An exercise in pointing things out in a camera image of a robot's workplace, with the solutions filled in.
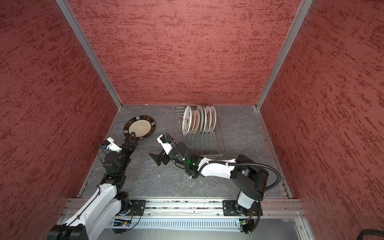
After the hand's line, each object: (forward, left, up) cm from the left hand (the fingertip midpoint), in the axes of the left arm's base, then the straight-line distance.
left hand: (135, 138), depth 81 cm
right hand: (-8, -14, +2) cm, 16 cm away
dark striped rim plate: (+21, +5, -16) cm, 27 cm away
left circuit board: (-38, +2, -19) cm, 42 cm away
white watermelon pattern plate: (+20, -28, -8) cm, 35 cm away
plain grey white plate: (+18, -37, +3) cm, 41 cm away
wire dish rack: (+6, -42, -18) cm, 46 cm away
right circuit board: (-38, -60, -16) cm, 72 cm away
